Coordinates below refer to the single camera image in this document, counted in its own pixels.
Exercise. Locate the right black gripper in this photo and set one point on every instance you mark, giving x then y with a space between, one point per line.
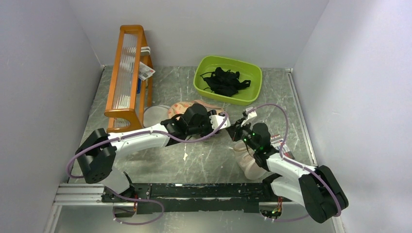
234 129

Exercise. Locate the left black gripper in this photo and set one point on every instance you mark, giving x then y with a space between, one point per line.
212 112

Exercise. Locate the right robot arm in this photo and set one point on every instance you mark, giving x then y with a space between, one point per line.
314 187

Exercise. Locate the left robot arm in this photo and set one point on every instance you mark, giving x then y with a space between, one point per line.
98 152

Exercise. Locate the beige mesh laundry bag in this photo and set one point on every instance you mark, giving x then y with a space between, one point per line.
244 157

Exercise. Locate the black bra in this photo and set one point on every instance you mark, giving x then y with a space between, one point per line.
225 83

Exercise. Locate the green plastic basin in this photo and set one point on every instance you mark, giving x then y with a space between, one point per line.
247 71

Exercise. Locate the orange wooden rack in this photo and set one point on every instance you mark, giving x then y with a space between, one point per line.
128 95

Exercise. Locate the white packaged card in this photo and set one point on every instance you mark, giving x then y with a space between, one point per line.
145 71

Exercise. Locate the white grey small case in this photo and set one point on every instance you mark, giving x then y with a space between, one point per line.
145 51

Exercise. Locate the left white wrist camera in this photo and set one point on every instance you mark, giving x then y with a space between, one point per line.
219 122

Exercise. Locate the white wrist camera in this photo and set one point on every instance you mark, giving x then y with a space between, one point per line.
248 115
219 122

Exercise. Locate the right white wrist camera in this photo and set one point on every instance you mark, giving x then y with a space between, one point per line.
248 115

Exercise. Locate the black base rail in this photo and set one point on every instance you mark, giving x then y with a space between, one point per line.
150 198

